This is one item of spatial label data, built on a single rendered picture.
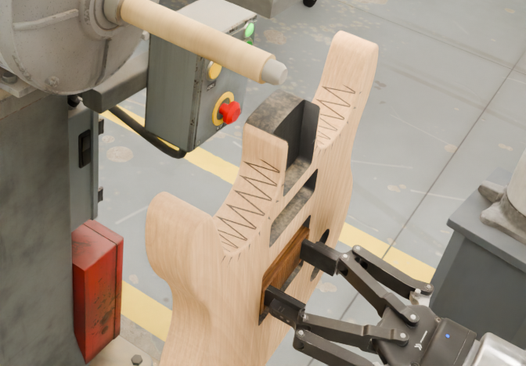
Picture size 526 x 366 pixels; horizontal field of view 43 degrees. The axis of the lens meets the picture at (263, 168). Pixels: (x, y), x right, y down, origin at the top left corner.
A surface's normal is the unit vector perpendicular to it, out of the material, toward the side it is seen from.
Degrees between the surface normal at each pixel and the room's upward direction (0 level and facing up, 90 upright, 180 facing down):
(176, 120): 90
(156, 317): 0
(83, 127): 90
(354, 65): 79
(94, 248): 0
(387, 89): 0
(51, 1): 88
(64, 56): 95
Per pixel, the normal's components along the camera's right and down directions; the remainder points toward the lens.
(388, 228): 0.15, -0.77
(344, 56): -0.47, 0.29
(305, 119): -0.53, 0.59
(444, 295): -0.62, 0.40
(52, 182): 0.84, 0.43
